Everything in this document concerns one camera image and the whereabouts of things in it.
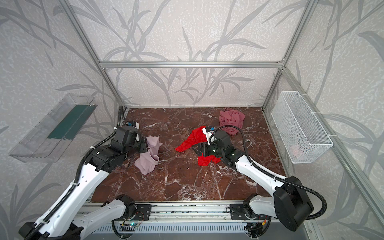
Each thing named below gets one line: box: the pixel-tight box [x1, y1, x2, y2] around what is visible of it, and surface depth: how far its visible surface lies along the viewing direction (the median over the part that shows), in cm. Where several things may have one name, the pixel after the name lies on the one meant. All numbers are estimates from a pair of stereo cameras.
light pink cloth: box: [134, 136, 163, 175], surface depth 81 cm
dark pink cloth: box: [219, 107, 246, 136], surface depth 110 cm
